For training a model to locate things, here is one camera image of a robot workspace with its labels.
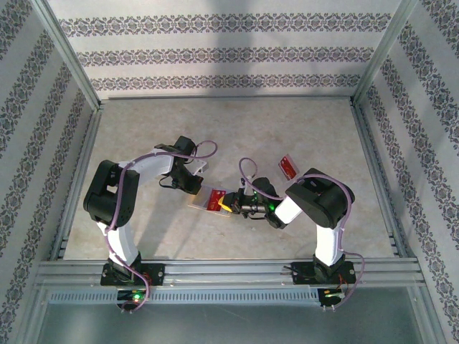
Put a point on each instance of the aluminium left side rail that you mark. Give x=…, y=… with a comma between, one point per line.
x=77, y=179

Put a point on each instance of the red VIP credit card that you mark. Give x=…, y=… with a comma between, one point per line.
x=215, y=200

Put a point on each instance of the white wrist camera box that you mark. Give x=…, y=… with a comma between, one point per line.
x=201, y=167
x=246, y=186

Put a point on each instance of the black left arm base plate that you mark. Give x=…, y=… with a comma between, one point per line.
x=157, y=274

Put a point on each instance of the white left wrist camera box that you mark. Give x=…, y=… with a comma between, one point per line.
x=201, y=167

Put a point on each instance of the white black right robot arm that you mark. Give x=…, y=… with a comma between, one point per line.
x=328, y=243

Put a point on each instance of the wooden board with clear cover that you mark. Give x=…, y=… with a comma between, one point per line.
x=199, y=199

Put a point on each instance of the grey metal bottom panel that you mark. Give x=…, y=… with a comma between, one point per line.
x=229, y=326

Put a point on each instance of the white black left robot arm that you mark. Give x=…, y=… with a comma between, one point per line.
x=150, y=168

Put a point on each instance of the aluminium rail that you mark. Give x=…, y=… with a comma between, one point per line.
x=229, y=272
x=229, y=97
x=77, y=179
x=376, y=172

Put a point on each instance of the aluminium right side rail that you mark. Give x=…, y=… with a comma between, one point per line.
x=376, y=172

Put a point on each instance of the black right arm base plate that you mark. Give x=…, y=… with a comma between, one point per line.
x=299, y=276

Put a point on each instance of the red credit card stack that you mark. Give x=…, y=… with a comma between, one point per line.
x=288, y=168

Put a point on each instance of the aluminium left corner post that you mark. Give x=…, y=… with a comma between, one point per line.
x=68, y=61

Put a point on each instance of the aluminium right corner post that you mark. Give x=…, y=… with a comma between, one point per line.
x=383, y=50

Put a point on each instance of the aluminium corner post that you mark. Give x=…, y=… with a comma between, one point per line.
x=383, y=50
x=68, y=61

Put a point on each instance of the clear acrylic card box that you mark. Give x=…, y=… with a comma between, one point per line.
x=294, y=176

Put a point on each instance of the aluminium front rail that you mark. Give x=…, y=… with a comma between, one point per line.
x=229, y=272

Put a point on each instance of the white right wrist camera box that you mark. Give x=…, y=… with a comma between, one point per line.
x=246, y=186

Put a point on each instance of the aluminium back rail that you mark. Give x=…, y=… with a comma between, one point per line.
x=229, y=97

